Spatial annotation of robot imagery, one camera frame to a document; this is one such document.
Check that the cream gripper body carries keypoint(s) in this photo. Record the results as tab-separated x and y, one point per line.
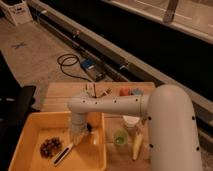
77	134

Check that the white black dish brush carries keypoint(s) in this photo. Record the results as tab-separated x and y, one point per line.
68	149

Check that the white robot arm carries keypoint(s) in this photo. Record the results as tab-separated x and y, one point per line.
173	135

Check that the green plastic cup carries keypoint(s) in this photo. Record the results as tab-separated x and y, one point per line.
120	137

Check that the yellow plastic tub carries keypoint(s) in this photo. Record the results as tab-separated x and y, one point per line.
46	134

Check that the dark grape bunch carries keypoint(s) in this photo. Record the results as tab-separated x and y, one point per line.
50	147

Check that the small metal whisk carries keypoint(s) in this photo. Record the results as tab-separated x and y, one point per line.
90	89

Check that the wooden board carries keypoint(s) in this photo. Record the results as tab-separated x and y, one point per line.
119	158

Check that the orange fruit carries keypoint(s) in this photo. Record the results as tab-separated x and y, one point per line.
125	91

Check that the blue electronic box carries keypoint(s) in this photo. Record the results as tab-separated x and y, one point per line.
93	71

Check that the blue sponge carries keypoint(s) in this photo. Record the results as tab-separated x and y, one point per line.
136	91

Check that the black chair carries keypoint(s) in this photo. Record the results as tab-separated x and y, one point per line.
15	105

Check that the white crate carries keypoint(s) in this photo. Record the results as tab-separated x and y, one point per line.
18	13

